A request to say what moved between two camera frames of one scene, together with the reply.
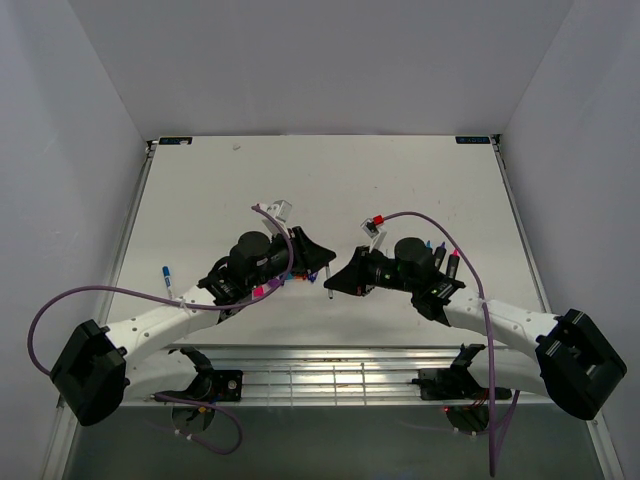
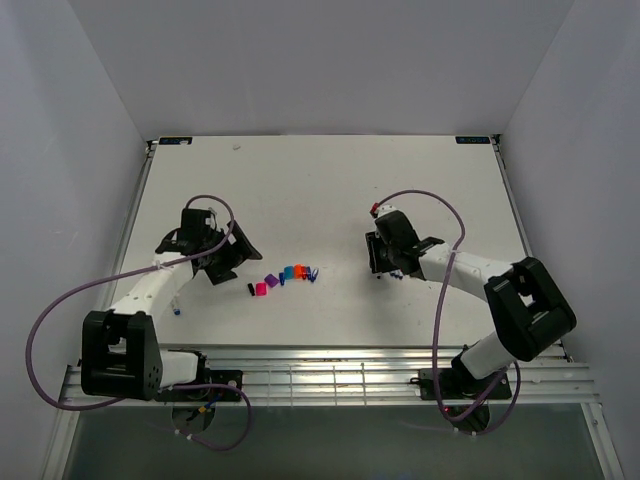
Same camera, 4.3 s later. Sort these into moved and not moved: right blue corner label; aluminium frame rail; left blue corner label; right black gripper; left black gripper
Moved: left black gripper; right black gripper
Not moved: right blue corner label; left blue corner label; aluminium frame rail
